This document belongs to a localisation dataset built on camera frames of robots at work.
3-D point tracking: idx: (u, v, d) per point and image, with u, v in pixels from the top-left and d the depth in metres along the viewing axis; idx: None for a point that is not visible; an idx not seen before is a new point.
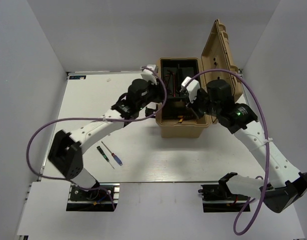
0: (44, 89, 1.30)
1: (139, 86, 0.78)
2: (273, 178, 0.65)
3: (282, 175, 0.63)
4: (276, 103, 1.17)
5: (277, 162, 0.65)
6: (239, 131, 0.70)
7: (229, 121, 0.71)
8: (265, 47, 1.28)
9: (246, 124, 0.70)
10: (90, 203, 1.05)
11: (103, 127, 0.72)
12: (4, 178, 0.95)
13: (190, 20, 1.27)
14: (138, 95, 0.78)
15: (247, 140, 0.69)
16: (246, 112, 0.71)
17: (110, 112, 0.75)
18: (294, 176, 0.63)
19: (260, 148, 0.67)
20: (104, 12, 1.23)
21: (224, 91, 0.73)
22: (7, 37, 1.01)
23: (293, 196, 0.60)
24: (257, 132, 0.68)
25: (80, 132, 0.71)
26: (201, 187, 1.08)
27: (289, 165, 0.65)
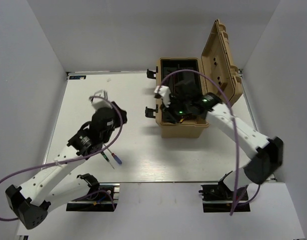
0: (44, 89, 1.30)
1: (104, 115, 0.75)
2: (246, 150, 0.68)
3: (252, 143, 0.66)
4: (276, 103, 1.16)
5: (246, 132, 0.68)
6: (208, 116, 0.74)
7: (199, 109, 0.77)
8: (265, 47, 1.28)
9: (213, 107, 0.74)
10: (90, 203, 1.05)
11: (56, 174, 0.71)
12: (4, 179, 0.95)
13: (190, 20, 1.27)
14: (102, 124, 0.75)
15: (216, 121, 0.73)
16: (211, 98, 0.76)
17: (66, 152, 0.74)
18: (264, 142, 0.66)
19: (228, 124, 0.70)
20: (104, 11, 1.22)
21: (189, 85, 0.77)
22: (7, 37, 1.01)
23: (266, 160, 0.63)
24: (223, 112, 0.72)
25: (32, 184, 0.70)
26: (201, 187, 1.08)
27: (258, 133, 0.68)
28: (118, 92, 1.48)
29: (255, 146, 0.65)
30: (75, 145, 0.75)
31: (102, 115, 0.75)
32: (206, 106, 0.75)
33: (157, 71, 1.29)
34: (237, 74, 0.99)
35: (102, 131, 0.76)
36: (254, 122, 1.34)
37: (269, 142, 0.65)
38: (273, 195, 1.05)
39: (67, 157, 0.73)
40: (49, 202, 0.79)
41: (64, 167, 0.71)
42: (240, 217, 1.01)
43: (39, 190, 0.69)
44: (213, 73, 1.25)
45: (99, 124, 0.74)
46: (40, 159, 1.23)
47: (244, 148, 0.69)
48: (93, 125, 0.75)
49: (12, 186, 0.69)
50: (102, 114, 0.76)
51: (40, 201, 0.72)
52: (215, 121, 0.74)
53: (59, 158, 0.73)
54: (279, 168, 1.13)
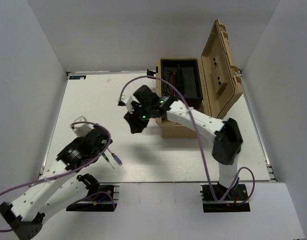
0: (44, 89, 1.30)
1: (99, 132, 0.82)
2: (208, 136, 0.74)
3: (210, 129, 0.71)
4: (276, 103, 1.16)
5: (202, 120, 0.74)
6: (168, 114, 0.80)
7: (158, 111, 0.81)
8: (265, 47, 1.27)
9: (170, 106, 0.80)
10: (90, 203, 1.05)
11: (45, 190, 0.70)
12: (5, 179, 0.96)
13: (190, 20, 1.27)
14: (98, 140, 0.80)
15: (177, 118, 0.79)
16: (167, 98, 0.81)
17: (55, 167, 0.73)
18: (220, 125, 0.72)
19: (186, 118, 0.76)
20: (104, 12, 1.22)
21: (145, 92, 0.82)
22: (7, 38, 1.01)
23: (226, 141, 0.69)
24: (180, 108, 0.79)
25: (23, 200, 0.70)
26: (201, 187, 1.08)
27: (213, 119, 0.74)
28: (118, 92, 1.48)
29: (213, 130, 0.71)
30: (64, 160, 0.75)
31: (99, 132, 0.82)
32: (164, 107, 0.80)
33: (157, 71, 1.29)
34: (237, 74, 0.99)
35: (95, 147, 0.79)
36: (254, 122, 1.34)
37: (224, 124, 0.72)
38: (273, 195, 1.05)
39: (56, 172, 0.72)
40: (43, 214, 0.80)
41: (53, 183, 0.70)
42: (240, 217, 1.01)
43: (29, 207, 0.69)
44: (213, 73, 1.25)
45: (94, 140, 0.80)
46: (40, 159, 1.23)
47: (206, 135, 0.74)
48: (87, 140, 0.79)
49: (3, 204, 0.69)
50: (96, 132, 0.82)
51: (33, 216, 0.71)
52: (176, 118, 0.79)
53: (48, 174, 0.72)
54: (279, 168, 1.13)
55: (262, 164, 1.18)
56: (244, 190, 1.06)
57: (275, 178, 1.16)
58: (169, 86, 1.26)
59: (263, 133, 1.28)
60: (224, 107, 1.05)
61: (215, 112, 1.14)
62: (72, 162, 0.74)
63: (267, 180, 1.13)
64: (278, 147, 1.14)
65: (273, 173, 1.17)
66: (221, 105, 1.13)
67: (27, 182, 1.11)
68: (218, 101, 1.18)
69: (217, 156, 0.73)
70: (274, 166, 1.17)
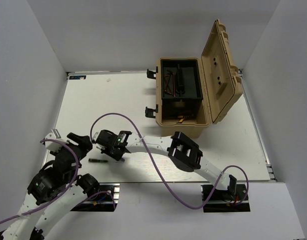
0: (44, 90, 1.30)
1: (68, 156, 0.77)
2: (165, 153, 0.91)
3: (164, 148, 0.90)
4: (276, 104, 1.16)
5: (155, 142, 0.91)
6: (128, 147, 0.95)
7: (120, 148, 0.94)
8: (265, 47, 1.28)
9: (127, 141, 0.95)
10: (90, 203, 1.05)
11: (26, 223, 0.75)
12: (5, 179, 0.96)
13: (190, 20, 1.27)
14: (67, 165, 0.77)
15: (134, 148, 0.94)
16: (123, 135, 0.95)
17: (29, 201, 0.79)
18: (169, 141, 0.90)
19: (140, 145, 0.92)
20: (104, 11, 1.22)
21: (103, 136, 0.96)
22: (7, 38, 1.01)
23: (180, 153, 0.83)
24: (135, 139, 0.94)
25: (9, 233, 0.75)
26: (201, 187, 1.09)
27: (163, 138, 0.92)
28: (118, 92, 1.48)
29: (166, 148, 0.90)
30: (34, 192, 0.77)
31: (66, 158, 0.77)
32: (123, 144, 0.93)
33: (157, 71, 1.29)
34: (237, 74, 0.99)
35: (66, 172, 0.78)
36: (254, 122, 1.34)
37: (172, 139, 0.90)
38: (273, 195, 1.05)
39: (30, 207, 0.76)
40: (42, 231, 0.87)
41: (30, 217, 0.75)
42: (240, 217, 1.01)
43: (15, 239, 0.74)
44: (213, 73, 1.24)
45: (63, 166, 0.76)
46: (40, 159, 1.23)
47: (162, 153, 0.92)
48: (56, 167, 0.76)
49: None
50: (64, 157, 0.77)
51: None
52: (135, 148, 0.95)
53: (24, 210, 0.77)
54: (279, 168, 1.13)
55: (262, 164, 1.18)
56: (244, 190, 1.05)
57: (275, 178, 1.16)
58: (169, 86, 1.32)
59: (263, 133, 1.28)
60: (224, 107, 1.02)
61: (215, 112, 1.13)
62: (40, 194, 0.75)
63: (267, 180, 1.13)
64: (278, 147, 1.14)
65: (273, 174, 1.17)
66: (221, 105, 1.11)
67: (27, 182, 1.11)
68: (218, 101, 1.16)
69: (183, 168, 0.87)
70: (274, 166, 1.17)
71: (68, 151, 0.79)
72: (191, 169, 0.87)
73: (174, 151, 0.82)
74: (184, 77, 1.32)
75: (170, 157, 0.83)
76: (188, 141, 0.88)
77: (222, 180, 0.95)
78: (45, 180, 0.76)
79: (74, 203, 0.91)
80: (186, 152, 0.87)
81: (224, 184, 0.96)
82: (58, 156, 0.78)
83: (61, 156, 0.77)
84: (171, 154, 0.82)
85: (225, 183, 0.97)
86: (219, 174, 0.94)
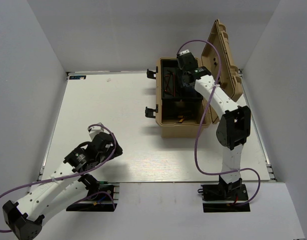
0: (44, 90, 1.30)
1: (105, 137, 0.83)
2: (220, 114, 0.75)
3: (224, 107, 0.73)
4: (276, 105, 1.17)
5: (221, 97, 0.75)
6: (196, 84, 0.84)
7: (189, 78, 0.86)
8: (265, 48, 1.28)
9: (201, 77, 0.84)
10: (90, 203, 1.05)
11: (52, 189, 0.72)
12: (5, 178, 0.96)
13: (190, 20, 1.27)
14: (103, 144, 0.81)
15: (201, 88, 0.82)
16: (202, 70, 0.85)
17: (62, 169, 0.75)
18: (234, 108, 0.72)
19: (208, 92, 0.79)
20: (104, 12, 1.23)
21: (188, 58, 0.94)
22: (7, 38, 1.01)
23: (232, 121, 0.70)
24: (209, 81, 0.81)
25: (28, 199, 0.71)
26: (200, 187, 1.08)
27: (231, 101, 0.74)
28: (118, 92, 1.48)
29: (224, 109, 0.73)
30: (70, 162, 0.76)
31: (104, 137, 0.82)
32: (195, 75, 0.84)
33: (157, 71, 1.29)
34: (237, 74, 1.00)
35: (101, 151, 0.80)
36: (254, 122, 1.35)
37: (238, 108, 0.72)
38: (273, 195, 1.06)
39: (63, 173, 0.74)
40: (44, 216, 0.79)
41: (60, 183, 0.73)
42: (240, 217, 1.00)
43: (35, 206, 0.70)
44: (213, 72, 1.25)
45: (99, 144, 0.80)
46: (40, 159, 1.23)
47: (219, 113, 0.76)
48: (93, 144, 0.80)
49: (9, 201, 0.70)
50: (104, 137, 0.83)
51: (36, 215, 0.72)
52: (202, 90, 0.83)
53: (56, 175, 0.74)
54: (279, 168, 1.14)
55: (261, 164, 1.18)
56: (244, 190, 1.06)
57: (275, 177, 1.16)
58: (169, 86, 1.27)
59: (263, 133, 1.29)
60: None
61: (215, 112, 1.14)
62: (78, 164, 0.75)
63: (267, 180, 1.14)
64: (278, 147, 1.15)
65: (273, 174, 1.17)
66: None
67: (27, 182, 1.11)
68: None
69: (219, 136, 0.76)
70: (274, 165, 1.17)
71: (105, 133, 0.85)
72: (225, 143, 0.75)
73: (231, 117, 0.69)
74: None
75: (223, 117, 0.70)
76: (248, 124, 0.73)
77: (231, 176, 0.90)
78: (84, 153, 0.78)
79: (76, 197, 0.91)
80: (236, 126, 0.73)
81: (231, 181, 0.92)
82: (97, 136, 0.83)
83: (101, 136, 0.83)
84: (226, 118, 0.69)
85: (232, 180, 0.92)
86: (234, 169, 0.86)
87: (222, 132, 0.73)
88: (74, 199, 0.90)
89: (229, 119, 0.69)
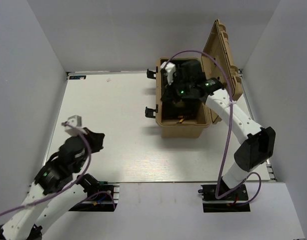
0: (44, 90, 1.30)
1: (74, 144, 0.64)
2: (240, 136, 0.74)
3: (245, 130, 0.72)
4: (276, 105, 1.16)
5: (241, 118, 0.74)
6: (208, 99, 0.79)
7: (200, 92, 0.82)
8: (265, 48, 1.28)
9: (214, 92, 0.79)
10: (90, 203, 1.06)
11: (28, 215, 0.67)
12: (5, 178, 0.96)
13: (190, 20, 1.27)
14: (72, 155, 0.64)
15: (215, 105, 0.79)
16: (214, 84, 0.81)
17: (35, 191, 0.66)
18: (256, 130, 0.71)
19: (226, 111, 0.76)
20: (104, 12, 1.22)
21: (196, 67, 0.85)
22: (7, 38, 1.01)
23: (256, 147, 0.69)
24: (223, 97, 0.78)
25: (10, 226, 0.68)
26: (201, 187, 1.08)
27: (252, 121, 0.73)
28: (118, 92, 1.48)
29: (247, 132, 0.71)
30: (41, 182, 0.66)
31: (70, 147, 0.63)
32: (208, 90, 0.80)
33: (157, 71, 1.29)
34: (236, 74, 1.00)
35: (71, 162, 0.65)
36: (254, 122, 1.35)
37: (261, 130, 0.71)
38: (273, 195, 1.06)
39: (36, 197, 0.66)
40: (40, 227, 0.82)
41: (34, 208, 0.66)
42: (239, 217, 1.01)
43: (17, 231, 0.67)
44: (213, 73, 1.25)
45: (65, 157, 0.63)
46: (40, 159, 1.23)
47: (238, 134, 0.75)
48: (59, 158, 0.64)
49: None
50: (72, 144, 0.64)
51: (25, 234, 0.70)
52: (215, 106, 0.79)
53: (29, 199, 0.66)
54: (279, 168, 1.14)
55: (261, 164, 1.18)
56: (244, 190, 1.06)
57: (275, 177, 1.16)
58: None
59: None
60: None
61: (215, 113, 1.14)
62: (49, 185, 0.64)
63: (267, 180, 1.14)
64: (278, 147, 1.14)
65: (273, 173, 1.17)
66: None
67: (27, 182, 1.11)
68: None
69: (239, 159, 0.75)
70: (274, 165, 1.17)
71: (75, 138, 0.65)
72: (246, 167, 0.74)
73: (255, 142, 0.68)
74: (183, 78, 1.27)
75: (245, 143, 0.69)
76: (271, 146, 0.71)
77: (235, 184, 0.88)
78: (54, 168, 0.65)
79: (74, 201, 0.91)
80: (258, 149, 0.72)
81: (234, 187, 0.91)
82: (63, 144, 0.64)
83: (69, 144, 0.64)
84: (250, 144, 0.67)
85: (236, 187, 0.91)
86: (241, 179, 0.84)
87: (244, 156, 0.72)
88: (72, 203, 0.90)
89: (252, 145, 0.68)
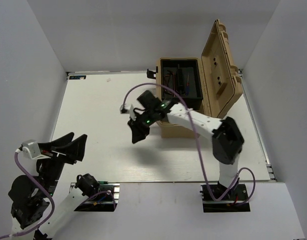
0: (44, 90, 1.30)
1: (23, 189, 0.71)
2: (208, 135, 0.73)
3: (209, 127, 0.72)
4: (276, 104, 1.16)
5: (200, 120, 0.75)
6: (169, 116, 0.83)
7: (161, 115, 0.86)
8: (265, 48, 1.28)
9: (170, 109, 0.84)
10: (90, 203, 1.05)
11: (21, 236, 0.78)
12: (5, 178, 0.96)
13: (190, 20, 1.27)
14: (26, 197, 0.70)
15: (176, 119, 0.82)
16: (169, 102, 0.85)
17: (15, 224, 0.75)
18: (218, 124, 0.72)
19: (184, 119, 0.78)
20: (104, 12, 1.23)
21: (148, 96, 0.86)
22: (7, 38, 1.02)
23: (222, 138, 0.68)
24: (180, 110, 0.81)
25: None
26: (201, 187, 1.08)
27: (212, 118, 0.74)
28: (117, 92, 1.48)
29: (211, 128, 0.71)
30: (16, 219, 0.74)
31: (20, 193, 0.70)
32: (165, 110, 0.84)
33: (157, 71, 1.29)
34: (236, 74, 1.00)
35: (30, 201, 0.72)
36: (254, 122, 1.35)
37: (222, 122, 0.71)
38: (272, 195, 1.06)
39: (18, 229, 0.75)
40: (46, 234, 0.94)
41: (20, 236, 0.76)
42: (240, 217, 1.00)
43: None
44: (213, 73, 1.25)
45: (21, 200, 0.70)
46: None
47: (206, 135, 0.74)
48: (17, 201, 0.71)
49: None
50: (21, 189, 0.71)
51: None
52: (176, 120, 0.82)
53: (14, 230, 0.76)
54: (279, 168, 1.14)
55: (261, 164, 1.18)
56: (244, 190, 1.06)
57: (275, 177, 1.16)
58: (168, 86, 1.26)
59: (263, 133, 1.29)
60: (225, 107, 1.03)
61: (216, 112, 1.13)
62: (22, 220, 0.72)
63: (267, 179, 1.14)
64: (278, 147, 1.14)
65: (273, 173, 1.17)
66: (221, 105, 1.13)
67: None
68: (218, 101, 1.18)
69: (219, 157, 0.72)
70: (274, 166, 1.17)
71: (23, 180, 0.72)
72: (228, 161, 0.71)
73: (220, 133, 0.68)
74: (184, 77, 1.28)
75: (214, 139, 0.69)
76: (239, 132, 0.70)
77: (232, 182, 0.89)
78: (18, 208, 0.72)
79: (75, 205, 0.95)
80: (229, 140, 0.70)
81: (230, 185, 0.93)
82: (14, 189, 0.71)
83: (19, 186, 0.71)
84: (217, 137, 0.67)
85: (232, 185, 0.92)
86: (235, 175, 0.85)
87: (219, 151, 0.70)
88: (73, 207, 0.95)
89: (218, 137, 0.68)
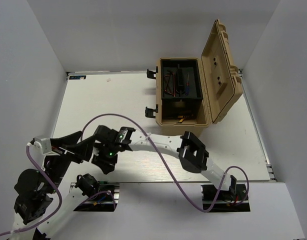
0: (44, 90, 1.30)
1: (31, 181, 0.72)
2: (174, 154, 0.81)
3: (173, 147, 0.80)
4: (276, 105, 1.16)
5: (163, 142, 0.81)
6: (131, 146, 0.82)
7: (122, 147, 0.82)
8: (265, 48, 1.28)
9: (130, 138, 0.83)
10: (90, 203, 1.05)
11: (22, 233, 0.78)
12: (4, 179, 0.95)
13: (190, 20, 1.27)
14: (33, 191, 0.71)
15: (137, 146, 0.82)
16: (126, 132, 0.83)
17: (17, 219, 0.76)
18: (179, 141, 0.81)
19: (145, 144, 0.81)
20: (104, 12, 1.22)
21: (103, 131, 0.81)
22: (7, 38, 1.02)
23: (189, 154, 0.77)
24: (140, 136, 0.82)
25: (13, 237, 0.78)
26: (201, 187, 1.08)
27: (172, 137, 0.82)
28: (117, 92, 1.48)
29: (175, 147, 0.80)
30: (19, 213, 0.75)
31: (27, 186, 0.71)
32: (125, 141, 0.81)
33: (157, 71, 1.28)
34: (237, 74, 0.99)
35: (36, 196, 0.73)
36: (254, 122, 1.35)
37: (182, 139, 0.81)
38: (272, 194, 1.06)
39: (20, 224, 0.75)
40: (45, 234, 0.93)
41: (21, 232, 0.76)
42: (240, 217, 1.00)
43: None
44: (213, 73, 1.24)
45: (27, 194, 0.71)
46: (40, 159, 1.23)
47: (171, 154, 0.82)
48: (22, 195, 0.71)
49: None
50: (28, 182, 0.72)
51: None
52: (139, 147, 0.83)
53: (15, 226, 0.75)
54: (279, 168, 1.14)
55: (262, 164, 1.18)
56: (244, 190, 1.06)
57: (275, 178, 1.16)
58: (169, 86, 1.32)
59: (263, 133, 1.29)
60: (224, 107, 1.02)
61: (216, 112, 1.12)
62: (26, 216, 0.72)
63: (267, 180, 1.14)
64: (278, 147, 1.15)
65: (273, 174, 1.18)
66: (221, 105, 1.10)
67: None
68: (218, 101, 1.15)
69: (189, 169, 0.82)
70: (274, 166, 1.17)
71: (32, 173, 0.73)
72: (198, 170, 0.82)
73: (185, 151, 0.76)
74: (183, 77, 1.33)
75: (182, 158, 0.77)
76: (199, 141, 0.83)
77: (225, 180, 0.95)
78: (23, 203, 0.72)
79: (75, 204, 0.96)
80: (193, 152, 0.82)
81: (226, 184, 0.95)
82: (21, 182, 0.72)
83: (26, 178, 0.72)
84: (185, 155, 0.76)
85: (227, 183, 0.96)
86: (223, 175, 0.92)
87: (189, 165, 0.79)
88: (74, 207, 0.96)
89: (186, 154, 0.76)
